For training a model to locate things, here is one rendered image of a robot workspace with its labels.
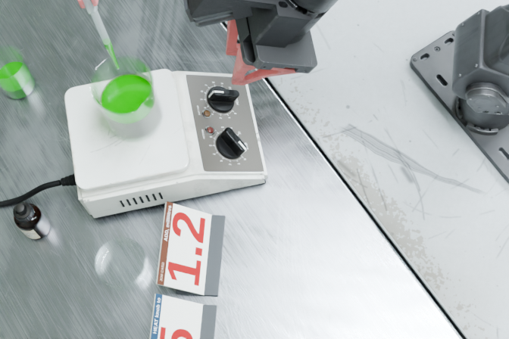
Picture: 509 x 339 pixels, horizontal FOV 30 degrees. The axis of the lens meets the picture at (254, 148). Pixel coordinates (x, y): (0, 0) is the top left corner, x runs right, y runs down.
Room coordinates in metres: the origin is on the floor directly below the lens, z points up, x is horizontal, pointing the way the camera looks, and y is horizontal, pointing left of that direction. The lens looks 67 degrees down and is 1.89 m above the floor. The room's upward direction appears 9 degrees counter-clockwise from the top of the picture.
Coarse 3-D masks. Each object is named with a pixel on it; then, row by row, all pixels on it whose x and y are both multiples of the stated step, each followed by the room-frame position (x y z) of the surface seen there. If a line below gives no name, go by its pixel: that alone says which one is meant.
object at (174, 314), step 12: (168, 300) 0.24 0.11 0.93; (168, 312) 0.23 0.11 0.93; (180, 312) 0.23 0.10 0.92; (192, 312) 0.23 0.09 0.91; (168, 324) 0.22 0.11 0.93; (180, 324) 0.22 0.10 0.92; (192, 324) 0.22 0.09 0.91; (168, 336) 0.21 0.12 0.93; (180, 336) 0.21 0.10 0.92; (192, 336) 0.21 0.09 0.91
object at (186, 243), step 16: (176, 208) 0.34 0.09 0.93; (176, 224) 0.33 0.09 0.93; (192, 224) 0.33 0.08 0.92; (176, 240) 0.31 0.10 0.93; (192, 240) 0.31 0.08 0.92; (176, 256) 0.29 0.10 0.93; (192, 256) 0.29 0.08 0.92; (176, 272) 0.27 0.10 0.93; (192, 272) 0.27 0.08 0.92; (192, 288) 0.26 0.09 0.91
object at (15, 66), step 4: (8, 64) 0.55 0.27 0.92; (12, 64) 0.55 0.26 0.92; (16, 64) 0.55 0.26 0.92; (20, 64) 0.55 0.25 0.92; (4, 68) 0.55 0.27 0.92; (8, 68) 0.55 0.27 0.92; (12, 68) 0.55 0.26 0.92; (16, 68) 0.55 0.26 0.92; (0, 72) 0.55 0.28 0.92; (4, 72) 0.55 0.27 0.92; (8, 72) 0.54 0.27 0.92; (12, 72) 0.54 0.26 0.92; (16, 72) 0.54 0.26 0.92; (0, 76) 0.54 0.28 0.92; (4, 76) 0.54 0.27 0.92; (8, 76) 0.54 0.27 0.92
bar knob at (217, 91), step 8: (216, 88) 0.47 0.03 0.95; (224, 88) 0.47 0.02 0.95; (208, 96) 0.46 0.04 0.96; (216, 96) 0.45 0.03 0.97; (224, 96) 0.45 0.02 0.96; (232, 96) 0.45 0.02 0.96; (216, 104) 0.45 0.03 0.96; (224, 104) 0.45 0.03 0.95; (232, 104) 0.45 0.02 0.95; (224, 112) 0.44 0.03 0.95
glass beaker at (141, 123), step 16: (112, 64) 0.46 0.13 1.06; (128, 64) 0.46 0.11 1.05; (144, 64) 0.45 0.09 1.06; (96, 80) 0.44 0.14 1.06; (96, 96) 0.43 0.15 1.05; (112, 112) 0.40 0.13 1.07; (144, 112) 0.41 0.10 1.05; (160, 112) 0.42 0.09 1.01; (112, 128) 0.41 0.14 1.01; (128, 128) 0.40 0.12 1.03; (144, 128) 0.40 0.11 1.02
